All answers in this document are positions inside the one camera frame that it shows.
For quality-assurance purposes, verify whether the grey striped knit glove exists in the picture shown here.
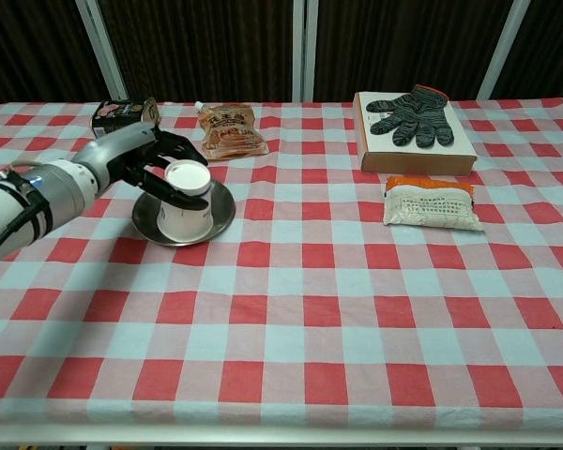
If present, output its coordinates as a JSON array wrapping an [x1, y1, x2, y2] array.
[[365, 83, 454, 149]]

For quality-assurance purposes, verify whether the round stainless steel plate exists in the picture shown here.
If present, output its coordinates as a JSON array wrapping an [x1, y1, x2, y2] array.
[[130, 177, 237, 248]]

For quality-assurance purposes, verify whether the dark brown curtain panel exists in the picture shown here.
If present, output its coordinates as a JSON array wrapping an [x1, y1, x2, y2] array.
[[491, 0, 563, 100], [313, 0, 516, 102], [0, 0, 113, 113], [96, 0, 295, 102]]

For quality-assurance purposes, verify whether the white orange sealed packet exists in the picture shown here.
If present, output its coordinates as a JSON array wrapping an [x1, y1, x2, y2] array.
[[382, 174, 485, 233]]

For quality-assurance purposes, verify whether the dark luncheon meat tin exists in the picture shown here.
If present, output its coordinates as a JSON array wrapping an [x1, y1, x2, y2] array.
[[89, 97, 161, 140]]

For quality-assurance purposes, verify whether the red white checkered tablecloth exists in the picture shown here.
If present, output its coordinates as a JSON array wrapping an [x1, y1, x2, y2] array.
[[0, 97, 563, 430]]

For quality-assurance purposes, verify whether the grey aluminium partition post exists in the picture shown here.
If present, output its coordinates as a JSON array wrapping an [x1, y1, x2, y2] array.
[[73, 0, 129, 101], [477, 0, 532, 100], [291, 0, 319, 102]]

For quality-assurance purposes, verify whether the flat white box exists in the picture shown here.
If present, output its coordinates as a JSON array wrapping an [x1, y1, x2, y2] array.
[[354, 91, 479, 177]]

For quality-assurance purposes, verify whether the orange peanut butter pouch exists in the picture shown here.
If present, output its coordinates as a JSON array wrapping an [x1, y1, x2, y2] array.
[[194, 101, 270, 162]]

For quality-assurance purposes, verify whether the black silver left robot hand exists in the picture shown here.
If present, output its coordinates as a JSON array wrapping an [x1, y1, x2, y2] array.
[[72, 122, 210, 211]]

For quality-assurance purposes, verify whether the white paper cup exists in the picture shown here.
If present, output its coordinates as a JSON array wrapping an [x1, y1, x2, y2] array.
[[157, 158, 216, 244]]

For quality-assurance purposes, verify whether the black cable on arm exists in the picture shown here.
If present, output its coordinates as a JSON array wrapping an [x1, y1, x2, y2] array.
[[0, 169, 49, 271]]

